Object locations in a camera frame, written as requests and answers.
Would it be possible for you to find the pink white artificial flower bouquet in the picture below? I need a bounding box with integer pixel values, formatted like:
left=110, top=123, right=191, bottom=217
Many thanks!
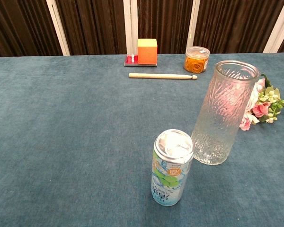
left=239, top=73, right=284, bottom=131

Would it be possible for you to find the textured clear glass vase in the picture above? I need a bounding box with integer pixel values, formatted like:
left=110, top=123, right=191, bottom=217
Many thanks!
left=191, top=60, right=261, bottom=166

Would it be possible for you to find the wooden stick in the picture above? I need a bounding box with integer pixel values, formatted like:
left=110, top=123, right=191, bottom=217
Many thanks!
left=128, top=72, right=198, bottom=80

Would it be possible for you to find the red flat tray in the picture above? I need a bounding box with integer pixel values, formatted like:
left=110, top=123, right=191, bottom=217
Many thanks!
left=124, top=54, right=158, bottom=67

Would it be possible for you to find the orange yellow cube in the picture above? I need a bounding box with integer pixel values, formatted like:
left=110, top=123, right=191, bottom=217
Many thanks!
left=137, top=38, right=158, bottom=65

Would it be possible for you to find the blue velvet tablecloth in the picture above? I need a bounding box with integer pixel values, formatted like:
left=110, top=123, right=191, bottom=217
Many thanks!
left=0, top=52, right=284, bottom=227

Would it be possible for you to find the light blue drink can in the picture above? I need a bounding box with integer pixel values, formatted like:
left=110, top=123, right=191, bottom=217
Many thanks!
left=151, top=129, right=195, bottom=207

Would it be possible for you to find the clear jar of rubber bands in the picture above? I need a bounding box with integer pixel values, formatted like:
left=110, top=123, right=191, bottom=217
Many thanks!
left=183, top=46, right=211, bottom=74

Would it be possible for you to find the dark brown curtain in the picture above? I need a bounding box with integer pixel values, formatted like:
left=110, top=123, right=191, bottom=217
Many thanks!
left=0, top=0, right=284, bottom=59

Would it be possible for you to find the white frame post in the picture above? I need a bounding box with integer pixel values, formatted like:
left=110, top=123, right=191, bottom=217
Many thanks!
left=46, top=0, right=71, bottom=56
left=123, top=0, right=139, bottom=55
left=262, top=0, right=284, bottom=54
left=186, top=0, right=201, bottom=54

